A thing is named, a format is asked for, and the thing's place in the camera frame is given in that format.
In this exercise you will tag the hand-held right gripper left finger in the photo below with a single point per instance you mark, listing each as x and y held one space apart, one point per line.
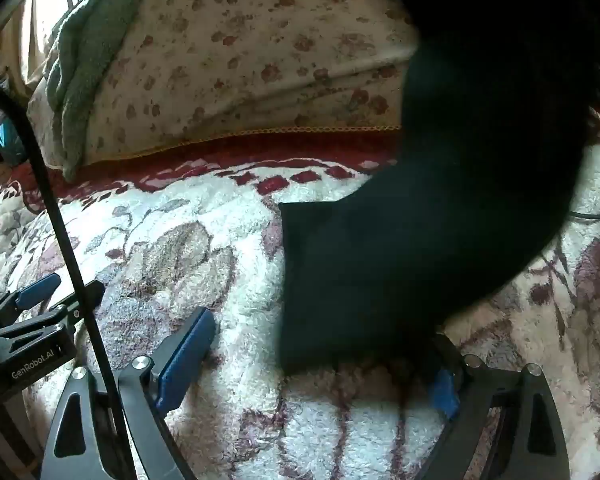
190 355

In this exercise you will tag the beige floral bed sheet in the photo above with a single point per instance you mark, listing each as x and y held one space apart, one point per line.
255 60

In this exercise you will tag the black pants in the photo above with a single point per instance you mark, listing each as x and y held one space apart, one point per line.
430 210

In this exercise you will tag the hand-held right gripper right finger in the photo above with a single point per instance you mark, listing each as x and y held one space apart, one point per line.
442 394

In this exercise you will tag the green towel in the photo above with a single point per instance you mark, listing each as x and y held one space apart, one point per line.
90 60

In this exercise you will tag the white red floral fleece blanket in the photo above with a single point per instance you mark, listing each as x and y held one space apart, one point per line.
180 220

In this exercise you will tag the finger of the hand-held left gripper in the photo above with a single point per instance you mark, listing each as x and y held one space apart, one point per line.
75 305
37 291

